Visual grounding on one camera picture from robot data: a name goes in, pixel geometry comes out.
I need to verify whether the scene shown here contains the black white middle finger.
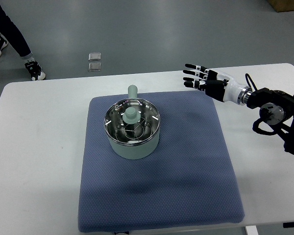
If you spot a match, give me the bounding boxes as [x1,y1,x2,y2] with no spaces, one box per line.
[183,70,208,78]

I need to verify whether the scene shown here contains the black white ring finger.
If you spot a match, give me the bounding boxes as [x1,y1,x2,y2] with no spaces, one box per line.
[183,77,205,85]

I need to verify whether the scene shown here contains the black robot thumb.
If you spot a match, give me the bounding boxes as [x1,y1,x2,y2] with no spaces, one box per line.
[184,81,206,91]

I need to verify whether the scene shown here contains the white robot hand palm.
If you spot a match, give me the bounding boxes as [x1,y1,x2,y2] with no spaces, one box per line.
[205,69,252,105]

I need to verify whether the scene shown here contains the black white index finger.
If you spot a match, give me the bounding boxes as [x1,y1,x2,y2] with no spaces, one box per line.
[185,64,209,72]

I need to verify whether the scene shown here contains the glass lid with green knob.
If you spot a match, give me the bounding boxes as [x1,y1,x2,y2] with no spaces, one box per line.
[104,98,160,146]

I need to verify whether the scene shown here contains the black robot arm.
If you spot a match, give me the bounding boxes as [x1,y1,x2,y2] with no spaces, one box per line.
[183,64,294,155]

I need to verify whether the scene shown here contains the blue fabric mat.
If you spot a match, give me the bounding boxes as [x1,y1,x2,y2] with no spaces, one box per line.
[78,90,245,233]

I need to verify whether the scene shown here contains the cardboard box corner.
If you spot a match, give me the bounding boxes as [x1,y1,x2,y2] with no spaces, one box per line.
[267,0,294,12]

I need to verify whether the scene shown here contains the lower metal floor plate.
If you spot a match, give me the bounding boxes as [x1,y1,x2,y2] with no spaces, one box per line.
[88,62,101,71]

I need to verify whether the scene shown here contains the metal floor plate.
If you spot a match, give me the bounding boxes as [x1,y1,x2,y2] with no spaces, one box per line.
[88,62,101,71]
[88,52,101,61]

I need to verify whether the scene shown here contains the upper metal floor plate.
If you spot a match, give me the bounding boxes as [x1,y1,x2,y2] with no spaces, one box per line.
[88,52,101,61]

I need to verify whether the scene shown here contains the white table leg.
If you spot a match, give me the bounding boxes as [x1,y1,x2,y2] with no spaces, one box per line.
[245,226,259,235]

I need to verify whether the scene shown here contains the black white sneaker right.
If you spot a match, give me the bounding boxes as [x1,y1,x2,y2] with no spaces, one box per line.
[24,60,46,81]

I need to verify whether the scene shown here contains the person leg dark trousers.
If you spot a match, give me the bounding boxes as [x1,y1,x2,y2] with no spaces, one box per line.
[0,5,32,59]

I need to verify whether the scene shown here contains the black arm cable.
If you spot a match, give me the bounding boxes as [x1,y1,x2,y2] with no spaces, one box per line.
[245,73,258,93]

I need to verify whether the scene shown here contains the green pot with handle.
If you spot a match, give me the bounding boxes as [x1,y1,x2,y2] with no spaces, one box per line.
[108,85,160,160]

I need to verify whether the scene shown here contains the black bracket under table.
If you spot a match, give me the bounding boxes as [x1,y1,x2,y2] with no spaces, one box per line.
[283,222,294,228]

